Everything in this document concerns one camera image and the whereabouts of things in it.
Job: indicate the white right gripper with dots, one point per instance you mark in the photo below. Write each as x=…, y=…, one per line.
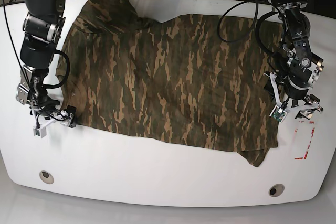
x=66, y=118

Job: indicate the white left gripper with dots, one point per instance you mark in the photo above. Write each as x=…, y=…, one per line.
x=305, y=111

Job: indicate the camouflage t-shirt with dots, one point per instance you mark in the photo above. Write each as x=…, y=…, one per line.
x=176, y=81

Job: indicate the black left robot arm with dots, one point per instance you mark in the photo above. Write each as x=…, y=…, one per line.
x=295, y=73

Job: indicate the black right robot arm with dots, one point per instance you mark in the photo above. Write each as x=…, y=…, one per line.
x=42, y=28

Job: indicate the red tape rectangle marking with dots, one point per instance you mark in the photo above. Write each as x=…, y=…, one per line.
x=302, y=139

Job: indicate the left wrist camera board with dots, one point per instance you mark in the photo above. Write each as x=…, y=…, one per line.
x=278, y=114

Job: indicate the left table cable grommet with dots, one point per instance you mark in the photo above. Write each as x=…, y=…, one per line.
x=46, y=177

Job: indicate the table cable grommet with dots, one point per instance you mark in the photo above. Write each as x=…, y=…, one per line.
x=276, y=190
x=46, y=177

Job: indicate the right table cable grommet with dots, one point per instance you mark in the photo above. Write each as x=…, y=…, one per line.
x=276, y=190

